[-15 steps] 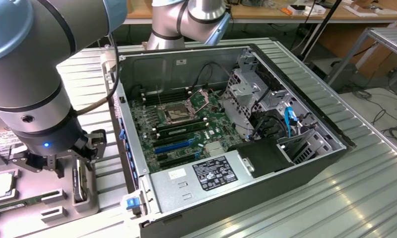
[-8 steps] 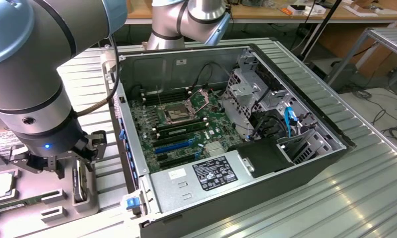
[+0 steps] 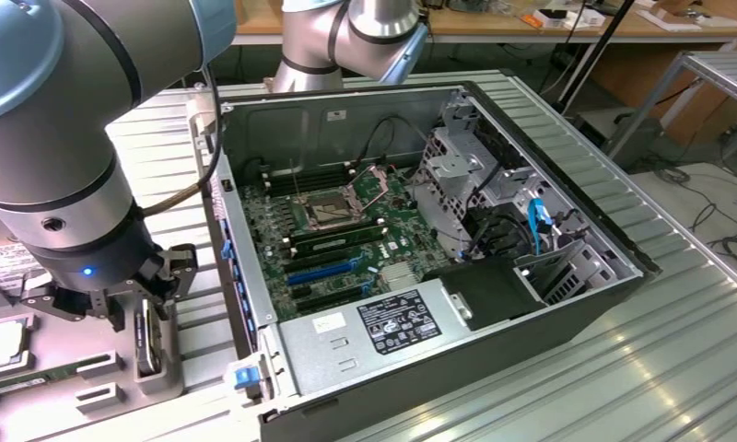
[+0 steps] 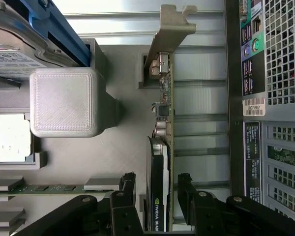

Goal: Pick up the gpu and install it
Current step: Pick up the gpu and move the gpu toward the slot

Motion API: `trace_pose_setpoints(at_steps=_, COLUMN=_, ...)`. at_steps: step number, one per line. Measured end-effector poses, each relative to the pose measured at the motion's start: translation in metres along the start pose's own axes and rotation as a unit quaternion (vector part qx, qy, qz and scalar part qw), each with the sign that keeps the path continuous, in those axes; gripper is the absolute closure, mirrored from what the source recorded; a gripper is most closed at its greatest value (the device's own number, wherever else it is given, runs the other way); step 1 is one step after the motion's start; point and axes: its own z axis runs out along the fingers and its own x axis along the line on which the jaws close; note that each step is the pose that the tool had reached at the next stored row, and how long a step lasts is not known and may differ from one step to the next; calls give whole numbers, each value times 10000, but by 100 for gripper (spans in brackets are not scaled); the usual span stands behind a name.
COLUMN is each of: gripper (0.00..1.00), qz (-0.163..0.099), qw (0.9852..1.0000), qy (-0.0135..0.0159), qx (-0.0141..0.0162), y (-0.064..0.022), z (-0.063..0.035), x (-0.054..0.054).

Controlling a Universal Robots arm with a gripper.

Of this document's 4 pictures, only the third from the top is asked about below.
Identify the grey parts rack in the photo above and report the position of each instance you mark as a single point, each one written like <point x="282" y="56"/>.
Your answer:
<point x="67" y="359"/>

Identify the short black expansion slot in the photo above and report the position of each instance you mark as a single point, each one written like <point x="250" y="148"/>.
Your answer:
<point x="305" y="293"/>

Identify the green RAM stick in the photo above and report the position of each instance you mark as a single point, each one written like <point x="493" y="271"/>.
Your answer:
<point x="338" y="237"/>
<point x="36" y="375"/>

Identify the hard disk with blue carrier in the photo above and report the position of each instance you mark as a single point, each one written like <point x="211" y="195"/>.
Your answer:
<point x="0" y="264"/>

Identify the black stand pole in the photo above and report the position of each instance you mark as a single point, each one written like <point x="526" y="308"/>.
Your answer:
<point x="597" y="55"/>

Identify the silver socket cover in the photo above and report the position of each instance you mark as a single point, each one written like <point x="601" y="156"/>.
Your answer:
<point x="375" y="184"/>

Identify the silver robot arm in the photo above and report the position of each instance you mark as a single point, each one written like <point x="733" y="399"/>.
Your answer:
<point x="36" y="115"/>

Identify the metal slat side table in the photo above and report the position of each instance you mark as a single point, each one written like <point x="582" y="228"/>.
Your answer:
<point x="731" y="69"/>

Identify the long black expansion slot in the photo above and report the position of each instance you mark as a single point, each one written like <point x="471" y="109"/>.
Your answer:
<point x="314" y="264"/>
<point x="326" y="301"/>

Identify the wooden desk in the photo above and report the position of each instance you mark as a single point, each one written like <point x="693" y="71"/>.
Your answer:
<point x="498" y="27"/>

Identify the silver drive cage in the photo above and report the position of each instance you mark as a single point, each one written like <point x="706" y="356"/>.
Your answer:
<point x="455" y="170"/>

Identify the black NVIDIA graphics card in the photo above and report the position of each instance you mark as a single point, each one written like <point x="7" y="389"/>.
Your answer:
<point x="148" y="331"/>

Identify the black open PC case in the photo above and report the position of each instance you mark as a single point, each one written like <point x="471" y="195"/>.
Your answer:
<point x="529" y="350"/>

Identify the black plastic disk bay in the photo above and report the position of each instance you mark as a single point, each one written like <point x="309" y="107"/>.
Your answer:
<point x="486" y="294"/>

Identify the CPU socket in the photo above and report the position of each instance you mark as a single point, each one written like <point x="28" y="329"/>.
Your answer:
<point x="333" y="212"/>

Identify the blue card retention clip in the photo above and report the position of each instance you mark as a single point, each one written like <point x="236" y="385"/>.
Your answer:
<point x="224" y="248"/>

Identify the silver perforated disk bay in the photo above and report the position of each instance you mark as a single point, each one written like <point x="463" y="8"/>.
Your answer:
<point x="585" y="271"/>

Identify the silver finned chipset heatsink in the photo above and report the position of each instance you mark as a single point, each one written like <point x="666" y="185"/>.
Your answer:
<point x="399" y="275"/>

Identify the white flat box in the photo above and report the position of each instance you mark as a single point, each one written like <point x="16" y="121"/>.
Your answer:
<point x="670" y="18"/>

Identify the black equipment box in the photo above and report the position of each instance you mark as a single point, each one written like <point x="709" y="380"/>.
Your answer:
<point x="627" y="133"/>

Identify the silver power supply unit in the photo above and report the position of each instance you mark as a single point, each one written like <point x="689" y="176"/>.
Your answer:
<point x="319" y="350"/>

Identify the blue case release latch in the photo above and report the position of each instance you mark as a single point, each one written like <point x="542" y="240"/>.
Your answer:
<point x="244" y="375"/>

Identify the green Dell motherboard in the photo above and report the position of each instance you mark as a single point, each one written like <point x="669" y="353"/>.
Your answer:
<point x="406" y="230"/>

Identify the blue expansion slot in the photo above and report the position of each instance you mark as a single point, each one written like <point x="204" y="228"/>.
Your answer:
<point x="319" y="275"/>

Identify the white orange box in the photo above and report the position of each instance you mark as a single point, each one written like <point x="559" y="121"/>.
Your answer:
<point x="559" y="19"/>

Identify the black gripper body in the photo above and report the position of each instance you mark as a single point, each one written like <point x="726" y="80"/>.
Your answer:
<point x="99" y="269"/>

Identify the silver socket locking lever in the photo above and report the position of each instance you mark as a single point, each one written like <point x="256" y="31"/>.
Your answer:
<point x="297" y="184"/>

